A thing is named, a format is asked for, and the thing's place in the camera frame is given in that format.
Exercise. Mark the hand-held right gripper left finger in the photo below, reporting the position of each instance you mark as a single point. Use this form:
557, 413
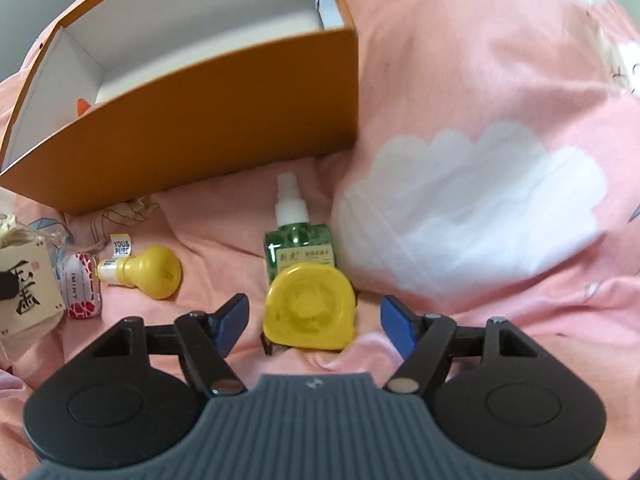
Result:
232, 320

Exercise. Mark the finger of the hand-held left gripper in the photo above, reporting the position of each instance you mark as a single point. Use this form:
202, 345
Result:
7, 285

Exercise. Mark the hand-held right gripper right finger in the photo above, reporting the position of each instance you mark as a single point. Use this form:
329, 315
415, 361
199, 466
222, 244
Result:
397, 327

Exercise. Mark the cream tea box with calligraphy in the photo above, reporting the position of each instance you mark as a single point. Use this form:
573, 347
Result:
30, 285

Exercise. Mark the yellow tape measure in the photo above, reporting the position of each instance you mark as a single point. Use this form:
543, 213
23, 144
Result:
305, 310

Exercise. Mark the pink bottle with orange cap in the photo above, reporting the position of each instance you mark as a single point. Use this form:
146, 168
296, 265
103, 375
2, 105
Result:
82, 106

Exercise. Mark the orange cardboard box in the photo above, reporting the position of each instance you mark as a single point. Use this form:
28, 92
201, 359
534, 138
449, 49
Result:
200, 125

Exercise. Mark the red spotted tin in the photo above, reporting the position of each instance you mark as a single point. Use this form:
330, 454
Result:
80, 285

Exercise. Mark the yellow bulb-shaped bottle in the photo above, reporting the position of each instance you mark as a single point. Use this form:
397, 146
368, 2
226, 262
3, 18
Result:
150, 272

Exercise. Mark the green spray bottle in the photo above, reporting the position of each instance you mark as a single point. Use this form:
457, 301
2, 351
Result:
295, 245

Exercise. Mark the pink printed blanket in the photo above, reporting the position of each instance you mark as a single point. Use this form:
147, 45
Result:
475, 85

